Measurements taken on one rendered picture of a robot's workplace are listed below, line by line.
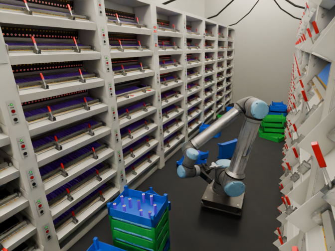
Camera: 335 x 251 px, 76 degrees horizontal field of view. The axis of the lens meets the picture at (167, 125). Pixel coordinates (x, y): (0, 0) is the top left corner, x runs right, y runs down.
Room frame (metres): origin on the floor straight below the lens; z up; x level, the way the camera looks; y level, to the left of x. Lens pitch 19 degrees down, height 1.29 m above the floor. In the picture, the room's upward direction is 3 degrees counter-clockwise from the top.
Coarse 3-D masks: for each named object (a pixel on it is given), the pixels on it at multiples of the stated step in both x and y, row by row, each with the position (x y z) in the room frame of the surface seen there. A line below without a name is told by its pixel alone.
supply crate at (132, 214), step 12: (132, 192) 1.20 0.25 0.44; (144, 192) 1.17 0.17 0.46; (108, 204) 1.04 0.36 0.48; (120, 204) 1.13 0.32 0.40; (132, 204) 1.12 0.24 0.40; (144, 204) 1.12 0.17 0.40; (120, 216) 1.01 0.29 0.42; (132, 216) 0.97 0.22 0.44; (144, 216) 1.01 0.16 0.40; (156, 216) 0.95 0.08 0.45
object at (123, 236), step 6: (168, 222) 1.10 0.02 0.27; (114, 234) 1.03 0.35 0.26; (120, 234) 1.01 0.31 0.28; (126, 234) 1.00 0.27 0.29; (162, 234) 1.01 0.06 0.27; (126, 240) 1.00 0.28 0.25; (132, 240) 0.98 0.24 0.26; (138, 240) 0.97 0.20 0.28; (144, 240) 0.95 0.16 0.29; (156, 240) 0.93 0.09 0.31; (144, 246) 0.95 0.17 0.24; (150, 246) 0.94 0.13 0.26; (156, 246) 0.93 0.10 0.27
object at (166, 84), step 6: (168, 72) 2.84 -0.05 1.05; (162, 78) 2.67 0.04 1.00; (168, 78) 2.73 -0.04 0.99; (174, 78) 2.77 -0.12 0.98; (180, 78) 2.85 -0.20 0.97; (162, 84) 2.48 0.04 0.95; (168, 84) 2.54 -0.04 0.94; (174, 84) 2.61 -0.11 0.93; (180, 84) 2.78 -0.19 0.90; (162, 90) 2.36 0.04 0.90
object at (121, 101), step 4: (144, 80) 2.30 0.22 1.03; (124, 84) 2.07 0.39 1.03; (128, 84) 2.13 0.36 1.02; (144, 84) 2.30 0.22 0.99; (148, 84) 2.27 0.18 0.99; (152, 84) 2.25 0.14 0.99; (152, 88) 2.25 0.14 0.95; (140, 92) 2.06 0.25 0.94; (148, 92) 2.11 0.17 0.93; (152, 92) 2.18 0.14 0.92; (116, 96) 1.70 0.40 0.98; (136, 96) 1.94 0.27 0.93; (140, 96) 2.00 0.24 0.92; (144, 96) 2.06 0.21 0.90; (116, 100) 1.71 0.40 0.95; (120, 100) 1.77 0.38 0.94; (124, 100) 1.79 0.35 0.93; (128, 100) 1.84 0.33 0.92; (132, 100) 1.90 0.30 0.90; (136, 100) 1.96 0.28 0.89; (120, 104) 1.76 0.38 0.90; (124, 104) 1.81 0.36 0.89
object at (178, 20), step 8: (168, 16) 2.94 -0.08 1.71; (176, 16) 2.88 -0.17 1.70; (184, 16) 2.89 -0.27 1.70; (176, 24) 2.88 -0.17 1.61; (184, 32) 2.89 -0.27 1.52; (176, 40) 2.89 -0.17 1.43; (184, 48) 2.88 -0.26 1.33; (176, 56) 2.89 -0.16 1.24; (184, 64) 2.87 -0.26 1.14; (176, 72) 2.89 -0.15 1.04; (184, 72) 2.87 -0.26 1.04; (184, 80) 2.86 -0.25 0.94; (176, 88) 2.90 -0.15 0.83; (184, 88) 2.86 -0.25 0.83; (184, 96) 2.85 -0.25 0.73; (184, 104) 2.85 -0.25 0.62; (184, 112) 2.84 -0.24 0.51; (184, 128) 2.84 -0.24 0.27
